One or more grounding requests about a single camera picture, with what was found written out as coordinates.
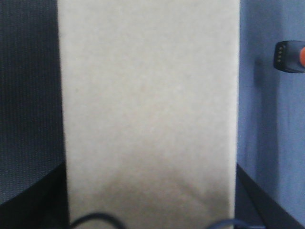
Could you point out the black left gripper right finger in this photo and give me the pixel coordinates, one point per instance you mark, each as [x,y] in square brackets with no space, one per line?
[257,208]

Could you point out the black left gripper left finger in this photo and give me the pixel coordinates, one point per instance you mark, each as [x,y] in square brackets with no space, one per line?
[42,206]

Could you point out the brown cardboard package box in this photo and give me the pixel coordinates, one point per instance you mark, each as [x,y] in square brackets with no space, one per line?
[150,109]

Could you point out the orange black barcode scanner gun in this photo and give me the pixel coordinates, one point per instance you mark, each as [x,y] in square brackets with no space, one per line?
[289,56]

